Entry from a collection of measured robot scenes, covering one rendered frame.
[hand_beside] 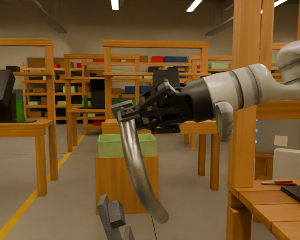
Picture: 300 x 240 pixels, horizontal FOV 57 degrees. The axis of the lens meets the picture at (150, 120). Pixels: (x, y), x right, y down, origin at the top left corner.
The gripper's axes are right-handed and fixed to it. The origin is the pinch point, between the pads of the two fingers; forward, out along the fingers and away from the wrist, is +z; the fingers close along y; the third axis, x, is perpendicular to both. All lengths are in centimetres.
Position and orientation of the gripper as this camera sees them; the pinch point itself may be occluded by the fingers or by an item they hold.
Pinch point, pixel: (131, 119)
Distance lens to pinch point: 50.3
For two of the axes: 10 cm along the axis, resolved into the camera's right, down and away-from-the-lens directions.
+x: 1.8, 7.7, -6.1
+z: -9.6, 2.7, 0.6
